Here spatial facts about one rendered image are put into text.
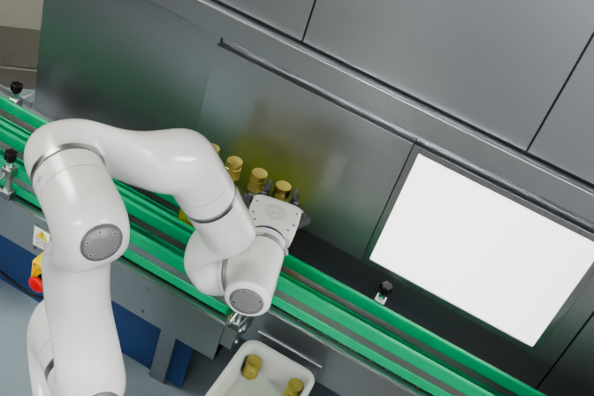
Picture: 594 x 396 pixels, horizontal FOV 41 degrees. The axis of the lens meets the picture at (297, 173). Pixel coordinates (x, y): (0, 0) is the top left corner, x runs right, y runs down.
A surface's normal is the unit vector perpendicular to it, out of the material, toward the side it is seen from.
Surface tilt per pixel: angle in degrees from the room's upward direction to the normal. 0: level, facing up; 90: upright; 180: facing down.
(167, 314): 90
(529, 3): 90
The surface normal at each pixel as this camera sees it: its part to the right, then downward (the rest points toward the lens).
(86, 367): 0.37, 0.26
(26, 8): 0.23, 0.65
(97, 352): 0.62, 0.25
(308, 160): -0.41, 0.47
